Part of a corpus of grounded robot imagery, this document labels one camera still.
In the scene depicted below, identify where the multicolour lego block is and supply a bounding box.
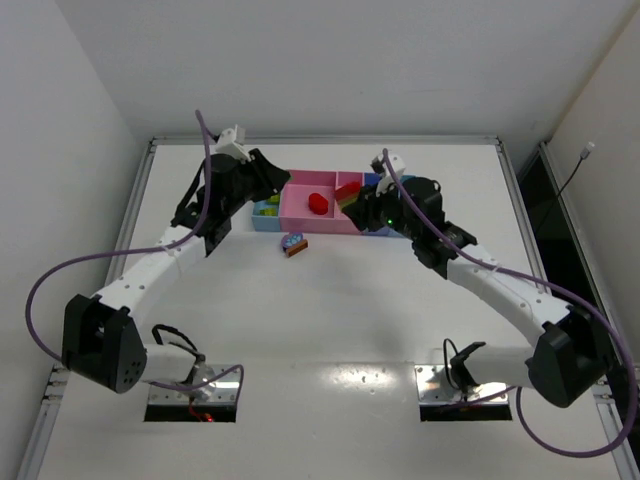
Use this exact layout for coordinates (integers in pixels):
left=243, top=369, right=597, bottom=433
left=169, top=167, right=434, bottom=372
left=335, top=181, right=361, bottom=211

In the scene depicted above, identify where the red round lego piece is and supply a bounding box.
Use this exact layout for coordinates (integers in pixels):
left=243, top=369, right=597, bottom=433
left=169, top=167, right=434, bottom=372
left=308, top=192, right=329, bottom=216

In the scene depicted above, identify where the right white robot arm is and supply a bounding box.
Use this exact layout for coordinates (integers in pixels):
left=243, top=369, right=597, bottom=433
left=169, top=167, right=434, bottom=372
left=336, top=177, right=616, bottom=408

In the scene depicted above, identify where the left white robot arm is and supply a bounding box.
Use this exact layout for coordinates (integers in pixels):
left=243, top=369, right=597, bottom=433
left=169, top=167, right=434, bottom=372
left=62, top=149, right=291, bottom=394

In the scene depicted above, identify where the periwinkle blue bin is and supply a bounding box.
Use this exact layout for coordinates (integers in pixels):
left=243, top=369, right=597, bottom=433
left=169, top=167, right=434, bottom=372
left=363, top=173, right=390, bottom=237

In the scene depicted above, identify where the pink divided tray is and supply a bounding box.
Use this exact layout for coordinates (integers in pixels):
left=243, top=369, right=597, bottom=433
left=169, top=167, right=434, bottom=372
left=279, top=169, right=364, bottom=235

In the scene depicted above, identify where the left light blue bin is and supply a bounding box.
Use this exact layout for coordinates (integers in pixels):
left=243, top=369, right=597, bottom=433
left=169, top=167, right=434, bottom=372
left=251, top=194, right=281, bottom=232

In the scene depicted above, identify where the purple flower lego piece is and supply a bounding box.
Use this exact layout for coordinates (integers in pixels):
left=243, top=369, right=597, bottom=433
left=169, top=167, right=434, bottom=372
left=280, top=232, right=304, bottom=251

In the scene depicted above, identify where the white front board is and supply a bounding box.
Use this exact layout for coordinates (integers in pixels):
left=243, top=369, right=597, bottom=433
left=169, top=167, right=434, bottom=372
left=37, top=359, right=624, bottom=480

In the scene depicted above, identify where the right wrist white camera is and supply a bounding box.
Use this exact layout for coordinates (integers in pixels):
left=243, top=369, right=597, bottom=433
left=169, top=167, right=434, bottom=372
left=371, top=150, right=406, bottom=196

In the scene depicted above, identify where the wrist white camera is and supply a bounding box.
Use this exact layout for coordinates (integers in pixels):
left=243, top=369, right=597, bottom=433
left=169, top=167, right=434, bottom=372
left=215, top=125, right=251, bottom=163
left=371, top=150, right=406, bottom=196

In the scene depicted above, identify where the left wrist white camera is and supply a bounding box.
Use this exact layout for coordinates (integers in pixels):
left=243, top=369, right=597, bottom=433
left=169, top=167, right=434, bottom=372
left=215, top=125, right=251, bottom=163

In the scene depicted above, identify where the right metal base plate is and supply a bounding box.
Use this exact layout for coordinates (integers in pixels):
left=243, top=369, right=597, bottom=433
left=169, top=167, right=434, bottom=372
left=415, top=363, right=509, bottom=406

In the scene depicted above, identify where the metal base plate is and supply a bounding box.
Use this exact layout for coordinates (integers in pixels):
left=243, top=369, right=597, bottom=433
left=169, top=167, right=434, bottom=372
left=415, top=363, right=509, bottom=406
left=147, top=364, right=245, bottom=407

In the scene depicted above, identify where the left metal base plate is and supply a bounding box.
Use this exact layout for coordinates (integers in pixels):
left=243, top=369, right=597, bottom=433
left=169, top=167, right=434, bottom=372
left=147, top=364, right=245, bottom=407

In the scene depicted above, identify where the black wall cable with plug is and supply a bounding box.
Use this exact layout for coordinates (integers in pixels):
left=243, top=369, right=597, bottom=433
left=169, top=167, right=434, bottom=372
left=547, top=141, right=596, bottom=202

